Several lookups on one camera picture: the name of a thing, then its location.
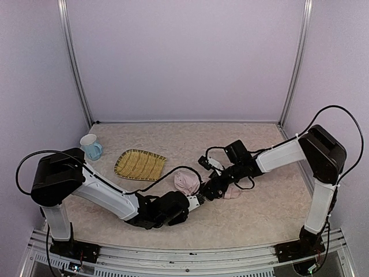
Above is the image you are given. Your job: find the pink and black umbrella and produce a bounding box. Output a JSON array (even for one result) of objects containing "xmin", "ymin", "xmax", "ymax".
[{"xmin": 174, "ymin": 170, "xmax": 242, "ymax": 200}]

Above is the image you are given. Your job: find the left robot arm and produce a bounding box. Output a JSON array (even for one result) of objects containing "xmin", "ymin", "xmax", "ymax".
[{"xmin": 15, "ymin": 148, "xmax": 205, "ymax": 242}]

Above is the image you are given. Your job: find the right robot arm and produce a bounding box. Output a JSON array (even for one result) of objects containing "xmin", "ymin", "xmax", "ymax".
[{"xmin": 198, "ymin": 121, "xmax": 364, "ymax": 249}]

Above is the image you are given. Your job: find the woven bamboo tray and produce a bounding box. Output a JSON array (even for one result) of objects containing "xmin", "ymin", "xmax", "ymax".
[{"xmin": 114, "ymin": 149, "xmax": 167, "ymax": 181}]

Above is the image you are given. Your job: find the light blue enamel mug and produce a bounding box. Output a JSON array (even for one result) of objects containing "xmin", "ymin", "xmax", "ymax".
[{"xmin": 80, "ymin": 134, "xmax": 103, "ymax": 161}]

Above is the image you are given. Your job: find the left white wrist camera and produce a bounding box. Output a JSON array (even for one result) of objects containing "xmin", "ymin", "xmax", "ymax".
[{"xmin": 187, "ymin": 196, "xmax": 200, "ymax": 212}]

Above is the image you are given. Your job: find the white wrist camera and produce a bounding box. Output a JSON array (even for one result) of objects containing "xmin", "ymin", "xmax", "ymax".
[
  {"xmin": 198, "ymin": 156, "xmax": 224, "ymax": 171},
  {"xmin": 187, "ymin": 196, "xmax": 200, "ymax": 212}
]

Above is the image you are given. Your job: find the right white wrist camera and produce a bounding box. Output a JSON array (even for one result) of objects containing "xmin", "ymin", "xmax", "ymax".
[{"xmin": 198, "ymin": 156, "xmax": 224, "ymax": 171}]

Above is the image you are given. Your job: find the aluminium front rail frame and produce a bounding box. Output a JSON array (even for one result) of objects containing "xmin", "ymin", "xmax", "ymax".
[{"xmin": 17, "ymin": 227, "xmax": 355, "ymax": 277}]

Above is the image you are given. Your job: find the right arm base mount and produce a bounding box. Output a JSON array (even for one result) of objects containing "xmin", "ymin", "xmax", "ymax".
[{"xmin": 274, "ymin": 241, "xmax": 326, "ymax": 263}]

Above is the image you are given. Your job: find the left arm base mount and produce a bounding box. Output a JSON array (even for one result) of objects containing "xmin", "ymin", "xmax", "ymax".
[{"xmin": 50, "ymin": 241, "xmax": 101, "ymax": 264}]

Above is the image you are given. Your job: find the right aluminium corner post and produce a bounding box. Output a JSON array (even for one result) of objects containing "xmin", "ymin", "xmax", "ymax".
[{"xmin": 278, "ymin": 0, "xmax": 313, "ymax": 129}]

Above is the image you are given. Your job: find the aluminium corner post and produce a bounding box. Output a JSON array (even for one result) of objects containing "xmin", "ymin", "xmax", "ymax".
[
  {"xmin": 278, "ymin": 0, "xmax": 313, "ymax": 129},
  {"xmin": 57, "ymin": 0, "xmax": 94, "ymax": 128}
]

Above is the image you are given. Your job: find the left aluminium corner post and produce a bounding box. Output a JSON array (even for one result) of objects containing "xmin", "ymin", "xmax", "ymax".
[{"xmin": 57, "ymin": 0, "xmax": 94, "ymax": 128}]

